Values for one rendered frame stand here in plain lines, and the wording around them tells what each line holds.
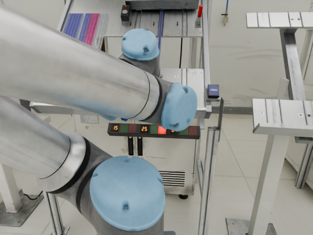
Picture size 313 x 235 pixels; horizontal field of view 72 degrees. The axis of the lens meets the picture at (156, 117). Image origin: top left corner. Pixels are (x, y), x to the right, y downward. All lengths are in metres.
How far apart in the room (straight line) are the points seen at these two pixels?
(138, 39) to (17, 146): 0.28
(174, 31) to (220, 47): 1.75
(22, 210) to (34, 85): 1.42
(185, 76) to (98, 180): 0.64
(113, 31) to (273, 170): 0.94
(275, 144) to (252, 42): 1.99
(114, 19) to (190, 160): 0.84
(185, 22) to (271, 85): 2.08
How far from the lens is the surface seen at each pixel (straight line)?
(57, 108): 0.93
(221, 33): 2.77
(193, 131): 0.79
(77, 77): 0.22
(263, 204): 1.16
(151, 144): 1.23
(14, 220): 1.56
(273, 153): 1.01
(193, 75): 0.90
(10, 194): 1.54
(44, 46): 0.21
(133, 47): 0.45
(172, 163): 1.29
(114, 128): 0.82
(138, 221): 0.34
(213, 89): 0.82
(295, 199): 1.72
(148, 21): 1.12
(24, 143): 0.36
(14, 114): 0.36
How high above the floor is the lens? 0.99
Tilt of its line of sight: 21 degrees down
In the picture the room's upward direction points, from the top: straight up
